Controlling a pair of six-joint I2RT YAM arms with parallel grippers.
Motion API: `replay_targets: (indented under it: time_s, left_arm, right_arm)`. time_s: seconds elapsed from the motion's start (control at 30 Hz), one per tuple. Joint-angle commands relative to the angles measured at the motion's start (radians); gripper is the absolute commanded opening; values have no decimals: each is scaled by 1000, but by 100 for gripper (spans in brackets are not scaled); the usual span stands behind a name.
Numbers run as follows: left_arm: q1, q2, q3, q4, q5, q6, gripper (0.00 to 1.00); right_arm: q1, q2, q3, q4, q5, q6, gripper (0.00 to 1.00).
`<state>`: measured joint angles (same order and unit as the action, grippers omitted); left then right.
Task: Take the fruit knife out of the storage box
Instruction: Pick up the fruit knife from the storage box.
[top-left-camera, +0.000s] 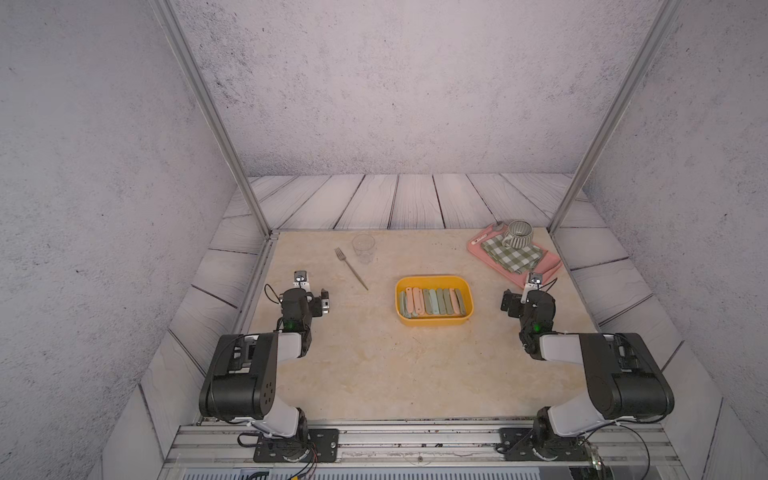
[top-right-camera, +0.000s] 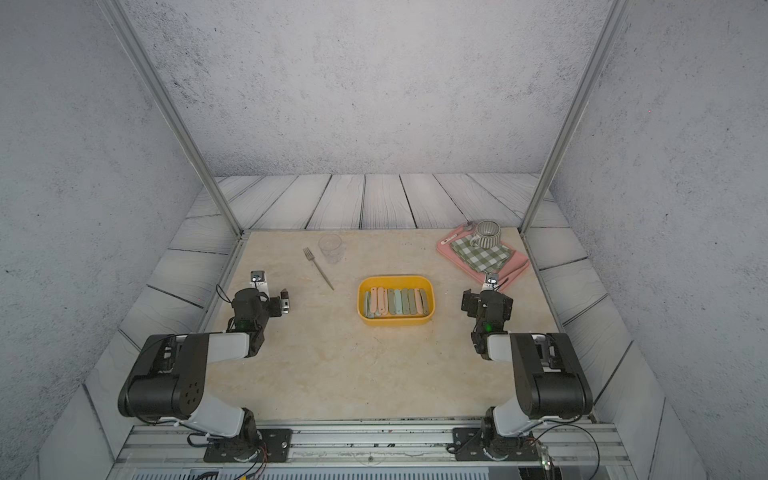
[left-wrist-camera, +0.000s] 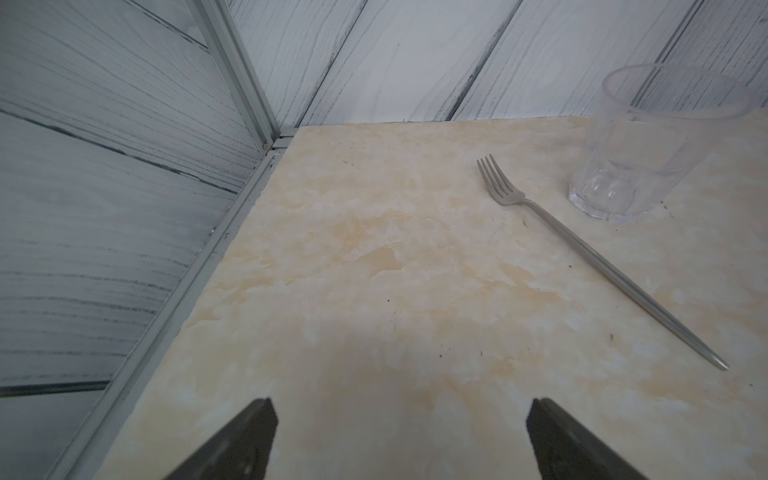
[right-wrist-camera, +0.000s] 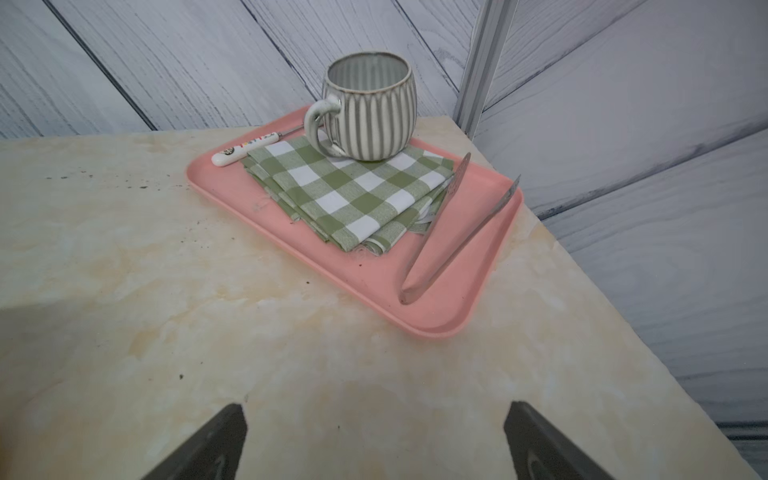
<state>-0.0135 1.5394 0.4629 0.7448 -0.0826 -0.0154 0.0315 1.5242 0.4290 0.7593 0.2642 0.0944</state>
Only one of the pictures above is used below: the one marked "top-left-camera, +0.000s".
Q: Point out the yellow plastic storage box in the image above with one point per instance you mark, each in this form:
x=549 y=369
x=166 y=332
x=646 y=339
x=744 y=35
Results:
x=433 y=300

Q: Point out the clear drinking glass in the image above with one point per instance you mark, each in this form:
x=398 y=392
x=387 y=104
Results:
x=364 y=246

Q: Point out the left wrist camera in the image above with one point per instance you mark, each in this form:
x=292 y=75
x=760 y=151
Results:
x=301 y=280

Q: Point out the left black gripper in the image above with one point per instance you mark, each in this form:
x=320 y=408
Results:
x=316 y=302

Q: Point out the aluminium front rail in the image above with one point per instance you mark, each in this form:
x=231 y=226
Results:
x=478 y=448

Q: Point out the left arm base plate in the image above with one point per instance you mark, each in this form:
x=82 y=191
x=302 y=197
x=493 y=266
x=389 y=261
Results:
x=297 y=445

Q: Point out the silver metal fork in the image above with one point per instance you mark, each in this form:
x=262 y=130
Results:
x=343 y=258

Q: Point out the aluminium frame post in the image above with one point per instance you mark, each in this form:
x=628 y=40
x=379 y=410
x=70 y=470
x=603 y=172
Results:
x=621 y=101
x=174 y=33

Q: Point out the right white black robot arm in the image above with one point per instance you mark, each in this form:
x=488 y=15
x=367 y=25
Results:
x=623 y=380

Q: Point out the right aluminium frame post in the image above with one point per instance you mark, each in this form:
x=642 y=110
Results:
x=621 y=101

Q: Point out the green checkered cloth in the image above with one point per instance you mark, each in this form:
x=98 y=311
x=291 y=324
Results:
x=515 y=261

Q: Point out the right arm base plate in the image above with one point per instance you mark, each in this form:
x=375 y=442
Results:
x=523 y=444

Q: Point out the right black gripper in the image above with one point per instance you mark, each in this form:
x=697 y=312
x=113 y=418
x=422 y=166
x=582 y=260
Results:
x=516 y=304

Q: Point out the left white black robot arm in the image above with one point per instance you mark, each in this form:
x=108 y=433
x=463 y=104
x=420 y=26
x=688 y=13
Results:
x=241 y=380

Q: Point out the pink cutting board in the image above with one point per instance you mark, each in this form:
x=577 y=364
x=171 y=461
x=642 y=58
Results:
x=548 y=266

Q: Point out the left aluminium frame post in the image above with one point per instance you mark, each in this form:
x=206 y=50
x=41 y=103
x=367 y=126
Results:
x=174 y=33

